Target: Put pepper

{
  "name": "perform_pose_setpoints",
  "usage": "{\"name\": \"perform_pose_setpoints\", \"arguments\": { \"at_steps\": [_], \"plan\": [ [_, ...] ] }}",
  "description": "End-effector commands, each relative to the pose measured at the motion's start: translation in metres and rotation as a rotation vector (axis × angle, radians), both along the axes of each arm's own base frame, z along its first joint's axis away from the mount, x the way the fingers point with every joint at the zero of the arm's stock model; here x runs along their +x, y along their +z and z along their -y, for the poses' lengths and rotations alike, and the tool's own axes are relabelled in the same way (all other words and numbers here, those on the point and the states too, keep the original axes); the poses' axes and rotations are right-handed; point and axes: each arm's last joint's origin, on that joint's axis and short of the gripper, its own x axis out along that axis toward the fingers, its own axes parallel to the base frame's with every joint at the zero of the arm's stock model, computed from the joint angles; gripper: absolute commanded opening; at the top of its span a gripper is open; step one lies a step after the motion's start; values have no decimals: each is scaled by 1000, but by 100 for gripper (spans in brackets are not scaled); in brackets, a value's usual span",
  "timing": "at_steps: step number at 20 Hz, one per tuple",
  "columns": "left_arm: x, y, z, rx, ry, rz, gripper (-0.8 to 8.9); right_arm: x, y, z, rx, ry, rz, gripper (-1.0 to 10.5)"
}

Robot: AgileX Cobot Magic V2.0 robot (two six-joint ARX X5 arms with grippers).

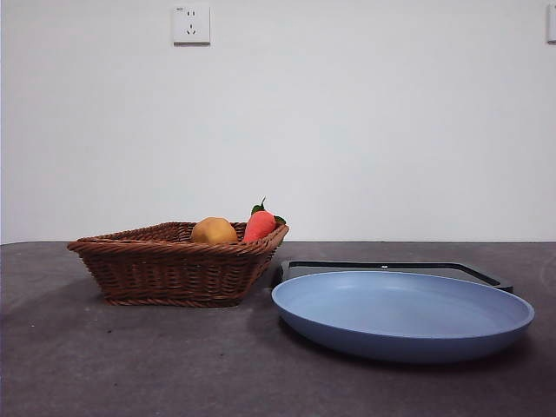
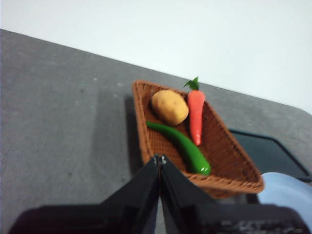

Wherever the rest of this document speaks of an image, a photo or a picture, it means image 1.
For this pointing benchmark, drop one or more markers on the brown wicker basket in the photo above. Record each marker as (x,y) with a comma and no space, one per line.
(165,269)

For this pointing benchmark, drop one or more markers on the orange carrot with green leaves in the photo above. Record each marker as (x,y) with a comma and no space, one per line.
(258,226)

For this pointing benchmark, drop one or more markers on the yellow-brown potato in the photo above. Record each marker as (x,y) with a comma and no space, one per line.
(213,232)

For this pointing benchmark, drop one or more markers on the blue round plate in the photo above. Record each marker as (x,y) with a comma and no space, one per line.
(391,313)

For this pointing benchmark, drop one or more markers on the white wall socket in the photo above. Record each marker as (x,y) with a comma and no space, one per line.
(192,25)

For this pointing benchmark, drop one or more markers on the black flat tray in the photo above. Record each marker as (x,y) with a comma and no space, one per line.
(304,269)

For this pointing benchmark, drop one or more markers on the white wall plate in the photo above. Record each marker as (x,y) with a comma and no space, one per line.
(552,24)

